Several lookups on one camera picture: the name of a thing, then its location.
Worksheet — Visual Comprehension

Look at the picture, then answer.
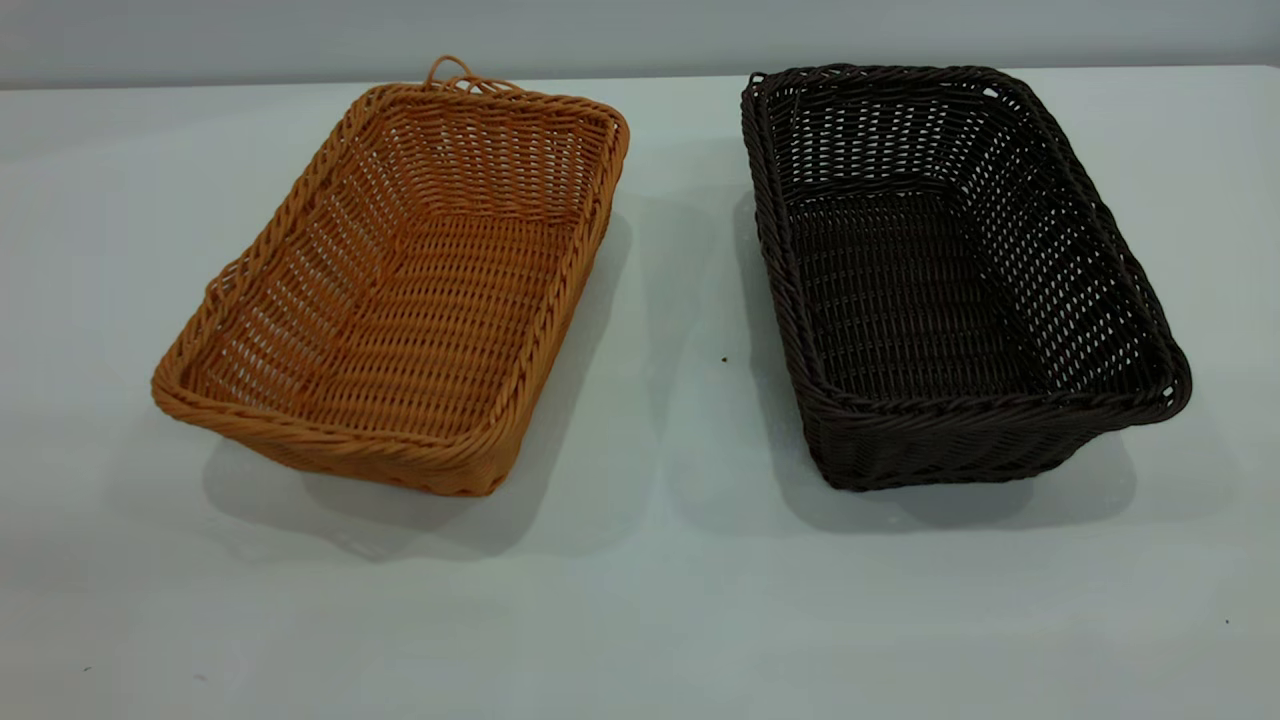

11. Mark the light brown wicker basket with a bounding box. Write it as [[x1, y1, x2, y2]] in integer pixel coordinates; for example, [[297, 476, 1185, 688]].
[[151, 55, 631, 498]]

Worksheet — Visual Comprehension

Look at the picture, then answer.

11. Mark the dark brown wicker basket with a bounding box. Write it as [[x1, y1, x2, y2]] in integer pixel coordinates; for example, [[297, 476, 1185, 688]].
[[740, 63, 1193, 492]]

